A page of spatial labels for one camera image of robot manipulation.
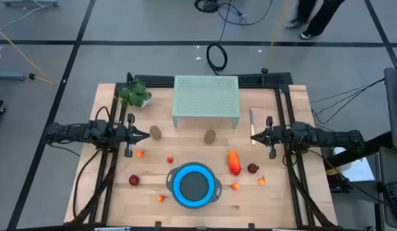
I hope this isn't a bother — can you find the coiled black cable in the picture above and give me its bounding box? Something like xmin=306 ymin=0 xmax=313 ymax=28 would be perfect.
xmin=206 ymin=0 xmax=233 ymax=73

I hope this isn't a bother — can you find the white floor cable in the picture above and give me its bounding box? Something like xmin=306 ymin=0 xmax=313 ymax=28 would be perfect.
xmin=0 ymin=4 xmax=48 ymax=31

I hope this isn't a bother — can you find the green potted plant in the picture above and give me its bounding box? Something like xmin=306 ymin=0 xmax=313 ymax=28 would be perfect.
xmin=117 ymin=79 xmax=153 ymax=109

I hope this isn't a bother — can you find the tangled black cable bundle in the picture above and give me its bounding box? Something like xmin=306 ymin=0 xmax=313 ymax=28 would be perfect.
xmin=194 ymin=0 xmax=273 ymax=26

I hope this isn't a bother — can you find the grey monitor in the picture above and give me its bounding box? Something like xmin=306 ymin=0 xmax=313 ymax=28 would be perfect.
xmin=384 ymin=66 xmax=397 ymax=151

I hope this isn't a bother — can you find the black keyboard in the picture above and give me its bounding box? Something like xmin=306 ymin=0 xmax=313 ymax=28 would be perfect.
xmin=384 ymin=180 xmax=397 ymax=209

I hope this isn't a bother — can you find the black metal table frame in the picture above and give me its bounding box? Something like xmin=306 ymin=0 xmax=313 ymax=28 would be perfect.
xmin=69 ymin=72 xmax=339 ymax=231

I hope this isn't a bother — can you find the brown kiwi fruit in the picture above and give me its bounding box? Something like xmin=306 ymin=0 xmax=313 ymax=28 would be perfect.
xmin=149 ymin=125 xmax=162 ymax=141
xmin=203 ymin=129 xmax=217 ymax=145

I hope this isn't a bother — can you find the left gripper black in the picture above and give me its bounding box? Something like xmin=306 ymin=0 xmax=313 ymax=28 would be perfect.
xmin=116 ymin=112 xmax=151 ymax=158

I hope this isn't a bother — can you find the grey stand base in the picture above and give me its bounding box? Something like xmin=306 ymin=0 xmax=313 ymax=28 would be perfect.
xmin=1 ymin=0 xmax=60 ymax=8
xmin=0 ymin=71 xmax=26 ymax=81

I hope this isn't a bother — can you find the orange red mango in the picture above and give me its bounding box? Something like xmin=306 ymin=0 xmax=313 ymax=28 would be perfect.
xmin=227 ymin=150 xmax=242 ymax=176

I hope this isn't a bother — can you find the person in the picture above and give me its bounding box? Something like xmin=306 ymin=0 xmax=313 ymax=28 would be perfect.
xmin=284 ymin=0 xmax=346 ymax=41

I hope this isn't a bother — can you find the hanging yellow cable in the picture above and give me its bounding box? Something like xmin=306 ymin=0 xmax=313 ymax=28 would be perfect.
xmin=261 ymin=0 xmax=291 ymax=74

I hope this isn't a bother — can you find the knife with wooden handle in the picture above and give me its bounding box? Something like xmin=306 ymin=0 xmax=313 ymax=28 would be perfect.
xmin=249 ymin=107 xmax=257 ymax=146

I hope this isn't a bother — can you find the yellow floor cable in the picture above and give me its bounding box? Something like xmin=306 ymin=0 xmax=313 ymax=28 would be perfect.
xmin=0 ymin=25 xmax=55 ymax=86

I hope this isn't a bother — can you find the blue grey collapsible bowl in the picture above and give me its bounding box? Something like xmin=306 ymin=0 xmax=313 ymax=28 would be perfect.
xmin=165 ymin=162 xmax=223 ymax=209

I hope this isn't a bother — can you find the mint green perforated shelf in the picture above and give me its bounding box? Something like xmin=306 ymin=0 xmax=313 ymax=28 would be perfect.
xmin=171 ymin=75 xmax=241 ymax=130

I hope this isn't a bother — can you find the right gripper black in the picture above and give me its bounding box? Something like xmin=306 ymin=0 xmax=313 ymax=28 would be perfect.
xmin=250 ymin=115 xmax=285 ymax=160

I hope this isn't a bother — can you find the grey desk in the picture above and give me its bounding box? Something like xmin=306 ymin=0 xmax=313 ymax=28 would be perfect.
xmin=376 ymin=146 xmax=397 ymax=230

